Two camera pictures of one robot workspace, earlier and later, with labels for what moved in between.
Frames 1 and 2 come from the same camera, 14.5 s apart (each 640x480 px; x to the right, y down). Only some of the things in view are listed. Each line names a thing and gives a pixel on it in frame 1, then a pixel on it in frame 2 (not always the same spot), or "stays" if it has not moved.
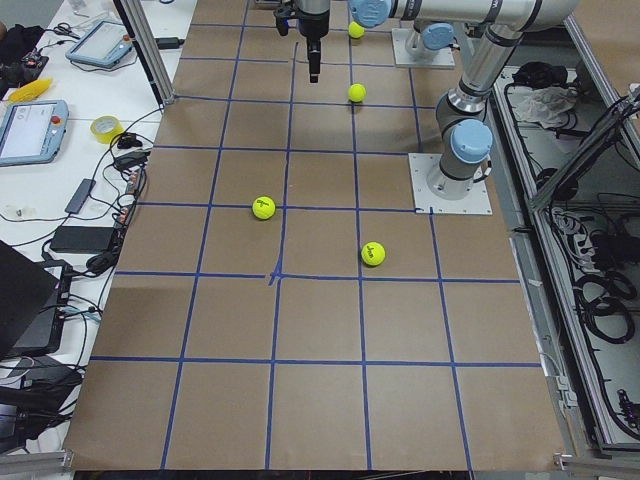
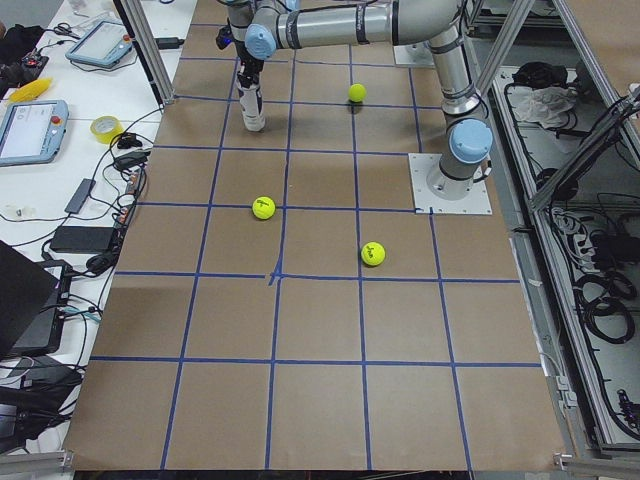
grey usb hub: [79, 198] stays
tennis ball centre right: [373, 253] stays
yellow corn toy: [30, 90] stays
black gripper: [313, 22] to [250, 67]
